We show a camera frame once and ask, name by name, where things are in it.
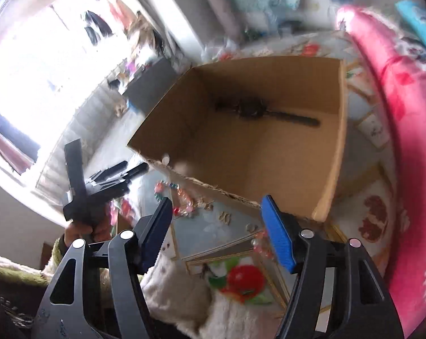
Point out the beige garment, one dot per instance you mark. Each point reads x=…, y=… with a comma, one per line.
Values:
x=140, y=24

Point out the hanging red garment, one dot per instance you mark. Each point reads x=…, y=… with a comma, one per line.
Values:
x=117, y=9

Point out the fruit print tablecloth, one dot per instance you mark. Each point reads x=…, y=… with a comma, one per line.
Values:
x=213, y=233

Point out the dark grey cabinet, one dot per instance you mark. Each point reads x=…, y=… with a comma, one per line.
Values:
x=146, y=81

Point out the dark red cloth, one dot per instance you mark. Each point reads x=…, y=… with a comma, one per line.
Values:
x=4, y=144

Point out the pink floral blanket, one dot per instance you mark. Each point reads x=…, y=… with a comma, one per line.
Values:
x=393, y=148

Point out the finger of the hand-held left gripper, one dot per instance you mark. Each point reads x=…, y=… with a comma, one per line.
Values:
x=110, y=170
x=137, y=170

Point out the person's left hand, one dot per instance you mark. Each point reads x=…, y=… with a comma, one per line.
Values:
x=75, y=231

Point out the pale paper roll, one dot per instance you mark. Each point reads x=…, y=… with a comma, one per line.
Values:
x=222, y=10

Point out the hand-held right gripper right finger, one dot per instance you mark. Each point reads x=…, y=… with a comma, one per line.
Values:
x=278, y=233

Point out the black wrist watch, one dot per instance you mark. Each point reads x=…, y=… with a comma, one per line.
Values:
x=255, y=109

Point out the cardboard box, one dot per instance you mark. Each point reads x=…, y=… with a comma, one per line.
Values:
x=234, y=148

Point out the gold butterfly charm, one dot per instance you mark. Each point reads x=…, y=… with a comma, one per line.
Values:
x=226, y=218

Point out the hanging dark garment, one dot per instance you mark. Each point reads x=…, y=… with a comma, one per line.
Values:
x=96, y=24

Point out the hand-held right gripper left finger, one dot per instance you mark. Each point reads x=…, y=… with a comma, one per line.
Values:
x=156, y=233

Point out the blue printed pillow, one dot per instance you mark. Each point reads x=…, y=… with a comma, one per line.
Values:
x=414, y=17

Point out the white fluffy clothing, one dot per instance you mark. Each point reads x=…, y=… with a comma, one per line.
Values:
x=184, y=289

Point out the tan slipper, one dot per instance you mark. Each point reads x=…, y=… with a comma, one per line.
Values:
x=120, y=107

